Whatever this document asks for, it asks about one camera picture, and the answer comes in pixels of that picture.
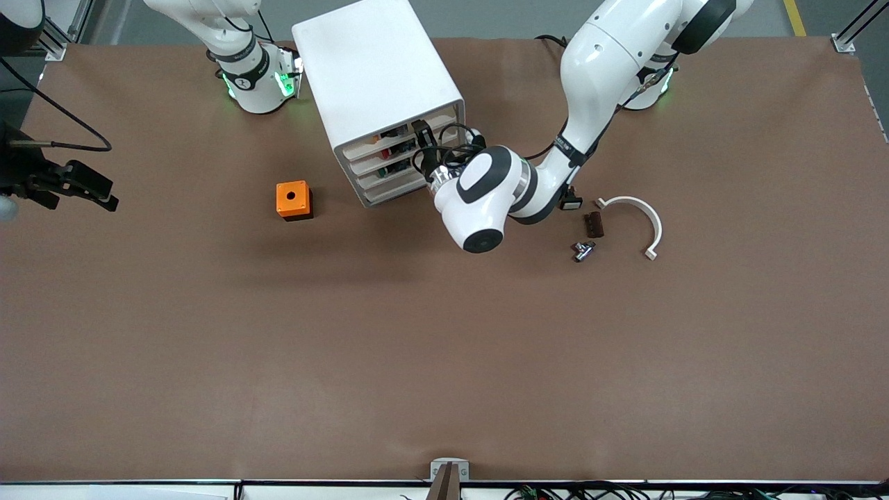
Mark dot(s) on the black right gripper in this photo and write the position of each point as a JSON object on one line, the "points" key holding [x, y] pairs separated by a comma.
{"points": [[21, 169]]}

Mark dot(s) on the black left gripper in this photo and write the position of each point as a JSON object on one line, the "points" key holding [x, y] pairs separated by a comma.
{"points": [[430, 161]]}

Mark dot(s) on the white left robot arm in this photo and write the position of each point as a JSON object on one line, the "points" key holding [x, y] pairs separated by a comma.
{"points": [[604, 62]]}

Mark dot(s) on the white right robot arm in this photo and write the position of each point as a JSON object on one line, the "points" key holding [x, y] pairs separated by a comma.
{"points": [[253, 83]]}

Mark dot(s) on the red push button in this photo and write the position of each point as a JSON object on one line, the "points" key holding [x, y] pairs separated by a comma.
{"points": [[397, 149]]}

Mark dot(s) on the green push button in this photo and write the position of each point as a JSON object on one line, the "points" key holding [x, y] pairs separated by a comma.
{"points": [[394, 169]]}

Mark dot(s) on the white drawer with red button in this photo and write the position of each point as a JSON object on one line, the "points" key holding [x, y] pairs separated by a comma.
{"points": [[364, 164]]}

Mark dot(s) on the empty white drawer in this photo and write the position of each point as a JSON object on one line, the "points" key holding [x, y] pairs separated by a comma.
{"points": [[389, 194]]}

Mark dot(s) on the white drawer with green button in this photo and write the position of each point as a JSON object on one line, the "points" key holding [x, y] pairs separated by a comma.
{"points": [[368, 179]]}

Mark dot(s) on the white drawer cabinet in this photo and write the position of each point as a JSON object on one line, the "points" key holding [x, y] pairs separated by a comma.
{"points": [[375, 69]]}

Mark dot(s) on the orange button box with hole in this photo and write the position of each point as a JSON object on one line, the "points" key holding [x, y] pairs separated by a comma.
{"points": [[292, 198]]}

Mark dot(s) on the brown terminal block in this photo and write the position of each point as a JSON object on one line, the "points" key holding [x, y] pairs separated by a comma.
{"points": [[595, 225]]}

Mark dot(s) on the silver metal fitting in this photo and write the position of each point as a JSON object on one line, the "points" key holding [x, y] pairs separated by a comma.
{"points": [[583, 251]]}

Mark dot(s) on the aluminium frame profile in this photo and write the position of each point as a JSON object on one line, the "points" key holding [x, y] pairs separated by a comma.
{"points": [[55, 38], [844, 40]]}

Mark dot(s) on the black switch with white cap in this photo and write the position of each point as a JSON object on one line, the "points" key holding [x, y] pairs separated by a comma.
{"points": [[572, 203]]}

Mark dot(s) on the white curved plastic bracket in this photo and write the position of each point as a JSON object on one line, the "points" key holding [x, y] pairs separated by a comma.
{"points": [[653, 222]]}

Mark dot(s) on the grey metal edge bracket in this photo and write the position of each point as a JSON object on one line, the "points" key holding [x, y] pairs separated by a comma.
{"points": [[436, 467]]}

